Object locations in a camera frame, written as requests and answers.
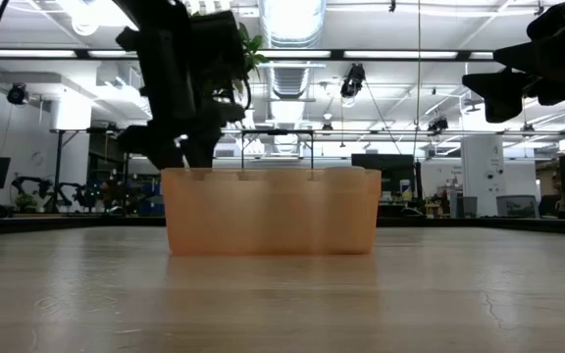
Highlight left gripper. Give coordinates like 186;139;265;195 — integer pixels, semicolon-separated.
114;4;250;171

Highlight black aluminium table frame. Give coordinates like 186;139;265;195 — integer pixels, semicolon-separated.
0;214;565;238

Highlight black ceiling camera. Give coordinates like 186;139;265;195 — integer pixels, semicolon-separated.
339;62;367;100

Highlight grey bin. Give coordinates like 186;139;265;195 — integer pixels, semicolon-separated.
495;194;541;220

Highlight green leafy plant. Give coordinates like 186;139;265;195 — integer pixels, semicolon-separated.
235;22;270;97

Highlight silver ceiling air duct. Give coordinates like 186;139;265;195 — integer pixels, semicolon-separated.
257;0;329;102

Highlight black background robot arms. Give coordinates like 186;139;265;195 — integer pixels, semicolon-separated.
10;175;98;213

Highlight black background rig frame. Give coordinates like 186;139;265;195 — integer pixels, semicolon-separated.
239;127;316;171

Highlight white pillar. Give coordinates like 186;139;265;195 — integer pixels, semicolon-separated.
460;134;507;220

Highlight orange translucent plastic basket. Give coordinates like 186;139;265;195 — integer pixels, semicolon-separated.
160;166;384;257

